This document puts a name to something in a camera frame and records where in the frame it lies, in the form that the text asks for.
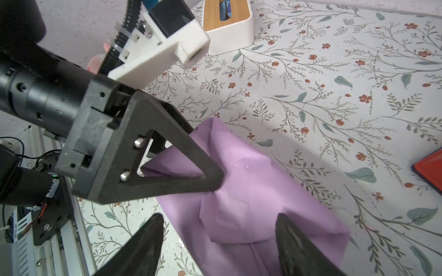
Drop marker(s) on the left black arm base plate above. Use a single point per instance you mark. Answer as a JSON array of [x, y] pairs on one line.
[[58, 212]]

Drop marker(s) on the pink wrapping paper sheet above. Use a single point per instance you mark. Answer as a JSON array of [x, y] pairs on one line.
[[232, 231]]

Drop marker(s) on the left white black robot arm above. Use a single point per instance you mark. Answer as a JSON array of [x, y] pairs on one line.
[[46, 90]]

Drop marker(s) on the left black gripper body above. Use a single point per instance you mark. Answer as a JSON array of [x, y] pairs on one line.
[[103, 106]]

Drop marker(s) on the pink plush toy red dress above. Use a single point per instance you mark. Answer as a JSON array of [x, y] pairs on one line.
[[95, 63]]

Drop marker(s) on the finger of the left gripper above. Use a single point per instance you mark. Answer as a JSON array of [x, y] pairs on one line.
[[112, 176], [169, 125]]

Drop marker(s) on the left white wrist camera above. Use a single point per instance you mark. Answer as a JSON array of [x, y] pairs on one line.
[[154, 36]]

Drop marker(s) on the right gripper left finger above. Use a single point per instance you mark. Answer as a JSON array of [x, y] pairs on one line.
[[141, 254]]

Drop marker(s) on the white box with wooden lid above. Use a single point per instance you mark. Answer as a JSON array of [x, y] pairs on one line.
[[229, 25]]

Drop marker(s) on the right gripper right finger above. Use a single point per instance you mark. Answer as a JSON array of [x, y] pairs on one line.
[[309, 246]]

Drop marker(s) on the red tape dispenser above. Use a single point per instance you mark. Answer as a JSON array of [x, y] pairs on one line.
[[430, 170]]

